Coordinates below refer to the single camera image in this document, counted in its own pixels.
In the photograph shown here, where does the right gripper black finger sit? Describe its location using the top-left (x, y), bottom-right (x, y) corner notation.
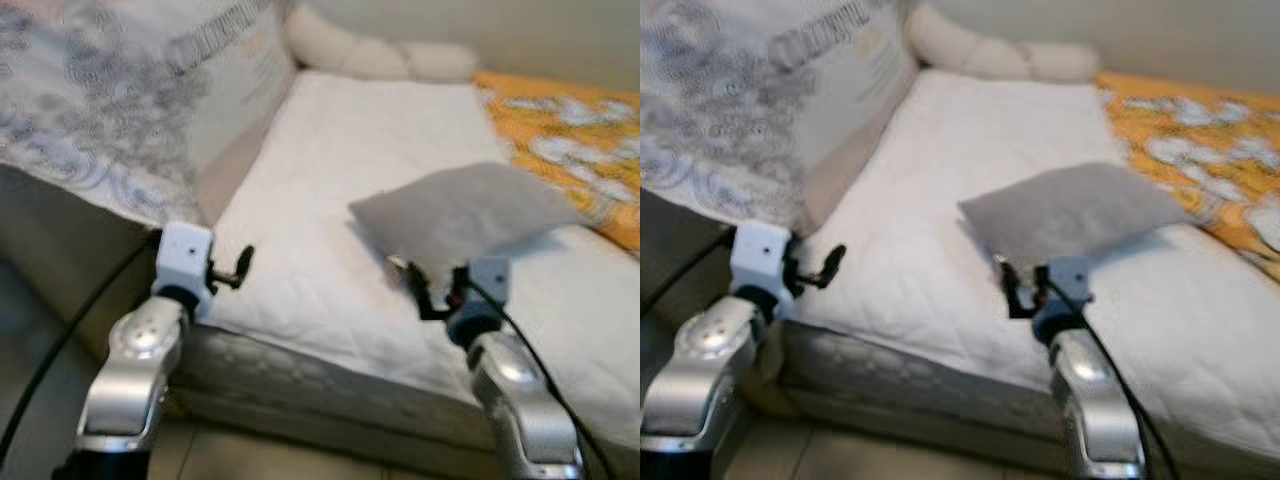
top-left (995, 255), bottom-right (1031, 319)
top-left (404, 258), bottom-right (441, 321)

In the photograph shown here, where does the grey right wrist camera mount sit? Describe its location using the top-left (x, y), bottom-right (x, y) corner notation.
top-left (1045, 256), bottom-right (1093, 306)
top-left (463, 257), bottom-right (513, 319)

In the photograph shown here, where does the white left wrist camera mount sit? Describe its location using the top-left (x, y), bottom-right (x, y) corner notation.
top-left (153, 222), bottom-right (217, 303)
top-left (730, 220), bottom-right (796, 299)

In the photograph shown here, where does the white quilted mattress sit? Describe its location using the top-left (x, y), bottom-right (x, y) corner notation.
top-left (780, 68), bottom-right (1280, 466)
top-left (195, 68), bottom-right (641, 451)

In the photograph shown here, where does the cream bolster pillow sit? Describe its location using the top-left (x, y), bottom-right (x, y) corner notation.
top-left (905, 3), bottom-right (1101, 84)
top-left (284, 5), bottom-right (479, 84)

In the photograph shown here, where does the small grey pillow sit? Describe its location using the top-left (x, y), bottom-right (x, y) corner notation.
top-left (348, 162), bottom-right (586, 276)
top-left (957, 162), bottom-right (1191, 273)

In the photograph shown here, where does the white grey swirl print pillow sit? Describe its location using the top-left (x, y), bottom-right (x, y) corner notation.
top-left (640, 0), bottom-right (919, 231)
top-left (0, 0), bottom-right (298, 229)

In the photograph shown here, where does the beige bed base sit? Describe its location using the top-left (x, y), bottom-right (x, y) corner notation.
top-left (750, 385), bottom-right (1280, 480)
top-left (160, 385), bottom-right (641, 480)

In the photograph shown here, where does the plain beige pillow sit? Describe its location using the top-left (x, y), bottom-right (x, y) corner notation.
top-left (800, 70), bottom-right (921, 236)

